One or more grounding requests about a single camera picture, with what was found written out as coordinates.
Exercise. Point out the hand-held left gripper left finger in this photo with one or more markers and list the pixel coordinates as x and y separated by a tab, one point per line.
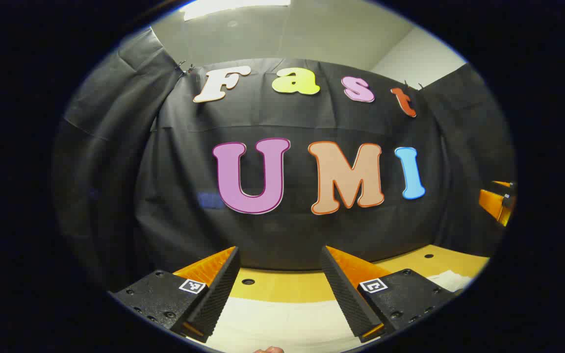
218	294

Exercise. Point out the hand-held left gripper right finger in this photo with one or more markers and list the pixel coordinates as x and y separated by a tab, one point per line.
344	294

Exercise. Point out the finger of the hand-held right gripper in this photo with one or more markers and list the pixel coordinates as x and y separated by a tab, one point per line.
491	203

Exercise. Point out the cream white jeans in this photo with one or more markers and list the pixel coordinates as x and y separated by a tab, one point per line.
282	326

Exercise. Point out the black backdrop cloth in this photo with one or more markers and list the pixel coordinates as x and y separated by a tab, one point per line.
292	230

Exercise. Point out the small metal clip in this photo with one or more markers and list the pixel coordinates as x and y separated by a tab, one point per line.
412	86
183	67

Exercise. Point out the ceiling light panel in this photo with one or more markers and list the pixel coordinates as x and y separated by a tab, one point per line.
233	7

